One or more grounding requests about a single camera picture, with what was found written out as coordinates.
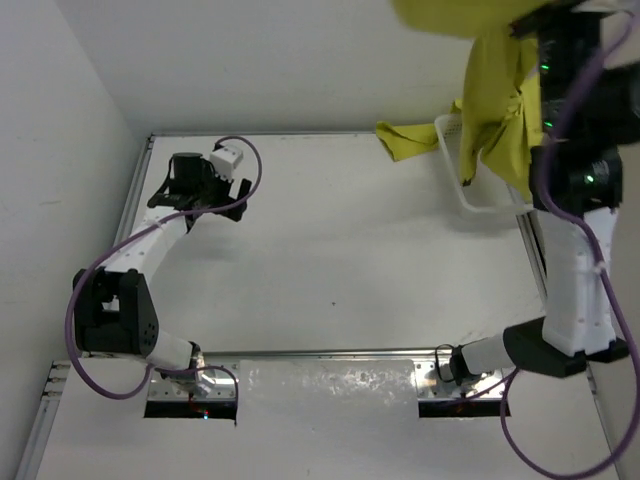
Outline yellow-green trousers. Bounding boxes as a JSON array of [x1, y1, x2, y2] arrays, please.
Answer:
[[391, 0, 546, 201]]

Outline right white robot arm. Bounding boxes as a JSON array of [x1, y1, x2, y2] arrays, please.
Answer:
[[449, 1, 639, 384]]

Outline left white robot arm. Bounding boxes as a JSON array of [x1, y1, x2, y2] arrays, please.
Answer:
[[72, 145, 252, 371]]

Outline white front cover board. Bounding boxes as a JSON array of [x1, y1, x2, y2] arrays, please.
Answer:
[[38, 360, 608, 479]]

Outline white perforated plastic basket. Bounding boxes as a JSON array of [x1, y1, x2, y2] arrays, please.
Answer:
[[433, 113, 536, 221]]

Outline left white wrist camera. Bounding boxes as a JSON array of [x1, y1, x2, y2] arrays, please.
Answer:
[[209, 146, 244, 182]]

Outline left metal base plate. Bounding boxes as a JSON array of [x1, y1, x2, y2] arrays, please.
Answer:
[[147, 363, 239, 401]]

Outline metal base plate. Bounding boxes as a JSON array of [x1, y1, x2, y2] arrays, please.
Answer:
[[414, 358, 509, 402], [147, 363, 239, 401]]

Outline aluminium table frame rail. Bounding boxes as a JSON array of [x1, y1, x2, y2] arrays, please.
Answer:
[[14, 135, 155, 479]]

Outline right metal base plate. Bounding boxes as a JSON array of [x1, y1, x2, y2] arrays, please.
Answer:
[[414, 358, 509, 402]]

